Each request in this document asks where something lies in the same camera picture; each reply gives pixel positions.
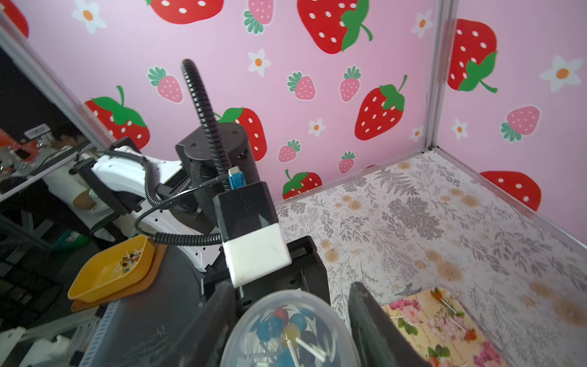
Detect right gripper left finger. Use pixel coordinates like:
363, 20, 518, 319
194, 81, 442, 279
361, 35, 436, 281
169, 281, 236, 366

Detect floral rectangular tray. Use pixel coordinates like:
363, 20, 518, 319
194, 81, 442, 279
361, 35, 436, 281
382, 287, 507, 367

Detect clear jar blue candies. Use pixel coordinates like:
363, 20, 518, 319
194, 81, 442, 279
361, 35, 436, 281
220, 291, 361, 366

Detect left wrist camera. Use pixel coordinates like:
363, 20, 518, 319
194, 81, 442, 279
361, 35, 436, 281
212, 167, 292, 288

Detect orange tray outside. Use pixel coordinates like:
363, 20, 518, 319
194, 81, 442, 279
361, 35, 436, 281
70, 245, 168, 313

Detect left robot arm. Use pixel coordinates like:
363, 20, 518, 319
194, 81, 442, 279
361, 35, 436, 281
76, 59, 330, 314

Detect yellow bin outside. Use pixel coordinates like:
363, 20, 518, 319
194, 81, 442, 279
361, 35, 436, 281
67, 235, 155, 304

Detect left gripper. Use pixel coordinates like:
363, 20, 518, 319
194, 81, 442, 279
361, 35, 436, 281
201, 235, 332, 317

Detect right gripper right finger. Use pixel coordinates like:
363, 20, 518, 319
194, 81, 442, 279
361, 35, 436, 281
348, 282, 429, 367

